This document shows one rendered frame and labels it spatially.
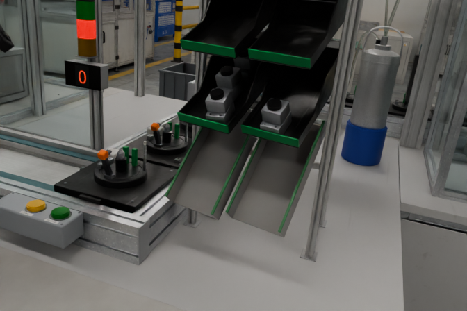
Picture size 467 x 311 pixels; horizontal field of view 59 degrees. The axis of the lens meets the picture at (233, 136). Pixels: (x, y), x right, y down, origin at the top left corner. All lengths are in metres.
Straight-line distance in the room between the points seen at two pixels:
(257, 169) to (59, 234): 0.47
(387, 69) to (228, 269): 0.96
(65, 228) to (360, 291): 0.67
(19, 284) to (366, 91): 1.26
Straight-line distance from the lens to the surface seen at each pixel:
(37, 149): 1.47
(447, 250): 1.58
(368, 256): 1.17
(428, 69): 1.97
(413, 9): 11.50
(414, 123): 2.02
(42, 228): 1.05
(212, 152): 1.02
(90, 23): 1.25
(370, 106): 1.65
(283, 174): 0.97
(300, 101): 0.96
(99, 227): 1.04
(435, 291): 1.67
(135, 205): 1.04
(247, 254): 1.08
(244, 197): 0.97
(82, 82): 1.28
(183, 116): 0.93
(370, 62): 1.63
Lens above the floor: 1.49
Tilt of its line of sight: 20 degrees down
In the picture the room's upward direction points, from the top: 5 degrees clockwise
